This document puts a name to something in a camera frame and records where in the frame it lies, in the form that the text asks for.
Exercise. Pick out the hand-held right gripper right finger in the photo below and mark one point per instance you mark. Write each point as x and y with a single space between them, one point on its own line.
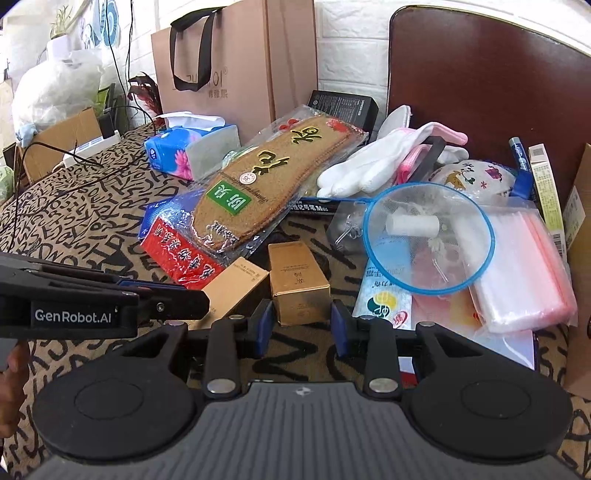
340 332

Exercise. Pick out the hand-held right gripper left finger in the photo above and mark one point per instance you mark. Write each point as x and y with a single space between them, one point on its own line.
266 328

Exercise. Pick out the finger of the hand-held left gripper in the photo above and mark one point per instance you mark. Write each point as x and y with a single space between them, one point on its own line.
178 304
138 285

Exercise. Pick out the tan cardboard box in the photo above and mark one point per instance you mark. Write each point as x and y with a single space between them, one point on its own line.
235 286

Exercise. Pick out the gold cardboard box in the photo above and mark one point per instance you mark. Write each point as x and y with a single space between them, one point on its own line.
298 286

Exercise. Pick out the brown insoles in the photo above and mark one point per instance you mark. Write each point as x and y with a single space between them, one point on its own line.
263 180

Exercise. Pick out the letter print desktop cloth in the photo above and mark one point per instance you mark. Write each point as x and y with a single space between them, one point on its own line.
83 217

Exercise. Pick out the person's left hand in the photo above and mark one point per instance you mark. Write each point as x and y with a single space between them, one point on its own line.
17 364

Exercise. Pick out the blue and red carton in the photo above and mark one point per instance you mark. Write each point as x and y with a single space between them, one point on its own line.
173 251

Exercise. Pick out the blue white plastic packet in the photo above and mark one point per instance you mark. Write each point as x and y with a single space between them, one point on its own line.
383 300

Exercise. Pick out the clear bag of metal hooks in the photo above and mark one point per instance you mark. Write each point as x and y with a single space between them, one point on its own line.
346 226

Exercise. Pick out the white roll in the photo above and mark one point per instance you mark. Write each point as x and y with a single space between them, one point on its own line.
411 226

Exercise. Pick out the black pen pack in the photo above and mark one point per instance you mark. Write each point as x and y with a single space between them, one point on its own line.
309 208

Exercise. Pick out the blue floral tissue pack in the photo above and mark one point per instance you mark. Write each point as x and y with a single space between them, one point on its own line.
178 147

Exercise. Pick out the white power strip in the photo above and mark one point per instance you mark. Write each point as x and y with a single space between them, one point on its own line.
92 147

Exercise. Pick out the flat white red box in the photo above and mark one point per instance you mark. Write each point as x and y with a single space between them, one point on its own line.
498 344

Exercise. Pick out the open cardboard box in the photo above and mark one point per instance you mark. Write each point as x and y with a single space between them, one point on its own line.
55 138

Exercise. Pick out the white cotton glove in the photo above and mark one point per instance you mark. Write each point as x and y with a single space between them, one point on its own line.
369 166

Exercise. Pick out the black upright device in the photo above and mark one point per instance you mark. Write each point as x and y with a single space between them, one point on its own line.
108 115

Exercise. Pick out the blue small fishing net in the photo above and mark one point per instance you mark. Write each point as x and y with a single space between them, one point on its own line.
489 230

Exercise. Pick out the clear zip bag pack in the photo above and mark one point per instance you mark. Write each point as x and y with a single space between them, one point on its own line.
526 281

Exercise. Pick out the white patterned round pouch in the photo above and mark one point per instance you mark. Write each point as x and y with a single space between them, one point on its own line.
475 177

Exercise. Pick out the white plastic bag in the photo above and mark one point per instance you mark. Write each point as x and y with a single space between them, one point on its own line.
55 90

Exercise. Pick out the black rectangular box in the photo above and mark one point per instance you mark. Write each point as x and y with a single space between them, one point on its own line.
344 108

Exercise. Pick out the large brown cardboard box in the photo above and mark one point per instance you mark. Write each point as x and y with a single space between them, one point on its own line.
579 300

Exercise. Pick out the brown paper shopping bag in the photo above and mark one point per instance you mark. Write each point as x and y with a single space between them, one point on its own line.
240 64

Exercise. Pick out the white green medicine box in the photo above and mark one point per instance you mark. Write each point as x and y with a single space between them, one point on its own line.
547 198

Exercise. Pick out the blue tube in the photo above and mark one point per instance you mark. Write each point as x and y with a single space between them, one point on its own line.
519 157

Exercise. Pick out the white potted plant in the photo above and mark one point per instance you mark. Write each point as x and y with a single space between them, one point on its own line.
62 41

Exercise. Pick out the blue circle print curtain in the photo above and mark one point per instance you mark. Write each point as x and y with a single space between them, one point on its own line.
104 23

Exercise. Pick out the dark brown chair back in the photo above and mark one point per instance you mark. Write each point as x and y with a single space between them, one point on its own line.
480 74

